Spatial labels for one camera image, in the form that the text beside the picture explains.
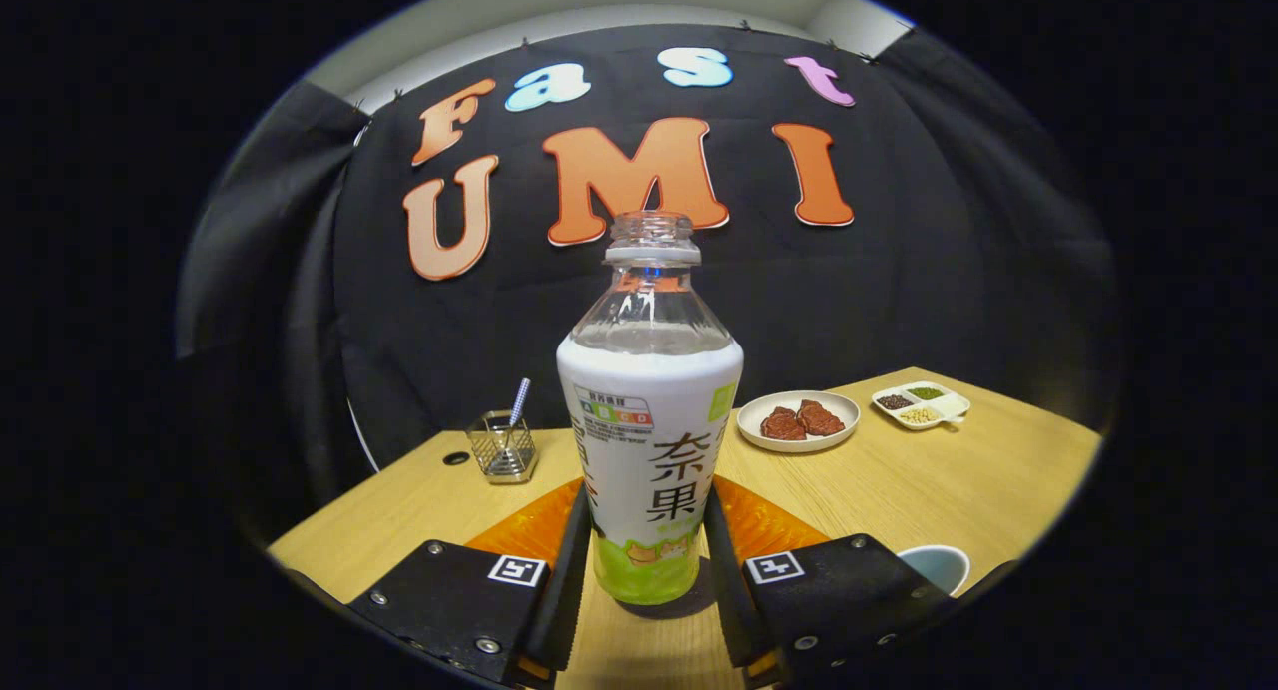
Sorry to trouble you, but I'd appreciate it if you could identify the white divided condiment dish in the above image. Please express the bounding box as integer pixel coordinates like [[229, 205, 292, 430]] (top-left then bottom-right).
[[872, 381, 971, 431]]

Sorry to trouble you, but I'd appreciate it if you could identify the wooden table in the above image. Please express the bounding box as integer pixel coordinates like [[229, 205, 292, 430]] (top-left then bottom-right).
[[268, 367, 1104, 690]]

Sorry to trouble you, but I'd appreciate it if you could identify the clear juice bottle white label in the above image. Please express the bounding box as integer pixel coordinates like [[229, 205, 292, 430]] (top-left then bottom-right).
[[556, 211, 745, 607]]

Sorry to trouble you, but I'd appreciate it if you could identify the white cup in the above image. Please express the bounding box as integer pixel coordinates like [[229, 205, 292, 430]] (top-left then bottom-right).
[[897, 544, 971, 598]]

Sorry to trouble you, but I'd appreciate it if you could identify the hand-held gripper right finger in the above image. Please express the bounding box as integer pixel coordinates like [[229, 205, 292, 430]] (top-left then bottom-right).
[[702, 475, 955, 689]]

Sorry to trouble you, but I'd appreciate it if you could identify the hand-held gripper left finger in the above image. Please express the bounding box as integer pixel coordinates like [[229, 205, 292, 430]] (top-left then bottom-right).
[[347, 477, 592, 689]]

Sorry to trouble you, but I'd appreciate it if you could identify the round white plate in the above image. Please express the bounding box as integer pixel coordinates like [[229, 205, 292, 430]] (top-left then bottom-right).
[[737, 390, 862, 454]]

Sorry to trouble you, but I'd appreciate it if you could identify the wire mesh utensil holder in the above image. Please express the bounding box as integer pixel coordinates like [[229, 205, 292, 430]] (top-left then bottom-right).
[[466, 410, 540, 485]]

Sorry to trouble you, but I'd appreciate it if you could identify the black backdrop cloth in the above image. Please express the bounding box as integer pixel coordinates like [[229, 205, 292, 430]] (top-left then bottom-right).
[[175, 26, 1119, 533]]

